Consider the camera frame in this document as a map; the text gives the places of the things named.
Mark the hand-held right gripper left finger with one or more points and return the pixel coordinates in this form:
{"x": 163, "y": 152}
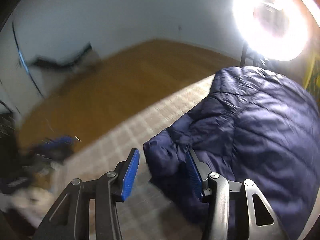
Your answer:
{"x": 130, "y": 172}

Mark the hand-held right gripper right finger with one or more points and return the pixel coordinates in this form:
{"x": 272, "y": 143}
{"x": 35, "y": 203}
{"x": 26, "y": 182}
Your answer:
{"x": 193, "y": 175}

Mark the navy puffer jacket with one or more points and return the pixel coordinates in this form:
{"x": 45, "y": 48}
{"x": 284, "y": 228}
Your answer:
{"x": 262, "y": 130}

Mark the black furniture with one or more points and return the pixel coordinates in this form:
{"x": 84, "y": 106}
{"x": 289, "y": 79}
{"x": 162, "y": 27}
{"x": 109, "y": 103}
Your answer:
{"x": 6, "y": 125}

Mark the yellow printed storage box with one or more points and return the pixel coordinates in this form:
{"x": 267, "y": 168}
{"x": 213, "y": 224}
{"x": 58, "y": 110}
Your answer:
{"x": 312, "y": 80}

